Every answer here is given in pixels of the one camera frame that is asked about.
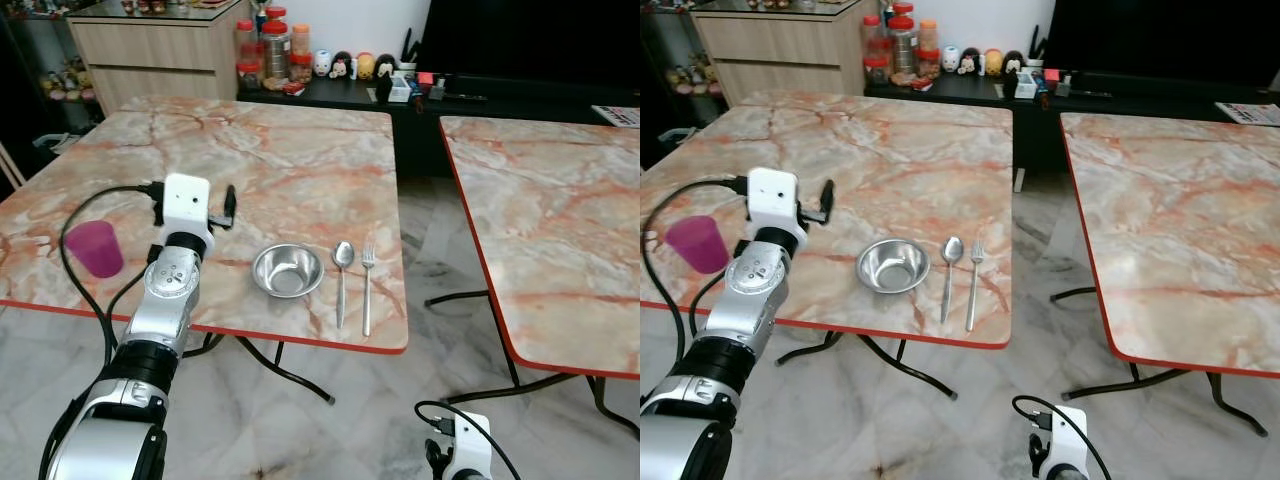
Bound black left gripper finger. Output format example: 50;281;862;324
805;179;836;225
210;184;238;232

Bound stainless steel bowl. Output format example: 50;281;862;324
252;243;325;299
857;239;931;295

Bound black legs of empty table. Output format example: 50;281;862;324
424;289;641;438
1050;286;1270;439

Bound stainless steel spoon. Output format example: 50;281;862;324
940;236;965;325
332;241;356;330

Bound purple plastic cup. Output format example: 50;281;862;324
667;216;730;275
65;221;125;279

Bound light wooden drawer cabinet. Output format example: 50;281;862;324
65;0;252;113
690;0;870;107

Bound tall red-lid jar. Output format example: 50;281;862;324
888;2;920;82
261;7;292;87

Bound stainless steel fork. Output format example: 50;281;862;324
965;241;987;333
360;246;377;338

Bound black legs of set table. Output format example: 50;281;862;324
775;332;952;401
183;334;337;406

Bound orange-lid jar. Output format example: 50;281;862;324
917;19;942;80
290;24;314;84

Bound black display shelf with toys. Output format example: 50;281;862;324
640;0;719;136
0;0;101;143

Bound printed magazine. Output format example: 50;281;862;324
591;104;641;129
1214;101;1280;127

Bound black television screen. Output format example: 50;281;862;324
1040;0;1280;83
414;0;641;87

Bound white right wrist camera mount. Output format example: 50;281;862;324
1049;405;1090;472
454;411;494;477

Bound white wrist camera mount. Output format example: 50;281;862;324
1049;405;1090;472
454;411;494;477
746;167;807;247
160;174;217;253

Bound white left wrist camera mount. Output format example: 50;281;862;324
160;174;217;253
746;167;807;247

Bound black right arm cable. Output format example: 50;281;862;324
1012;395;1113;480
414;400;522;480

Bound long black left arm cable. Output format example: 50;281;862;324
640;176;751;337
59;183;164;367

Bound short black left arm cable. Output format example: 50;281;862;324
687;268;729;313
104;245;161;333

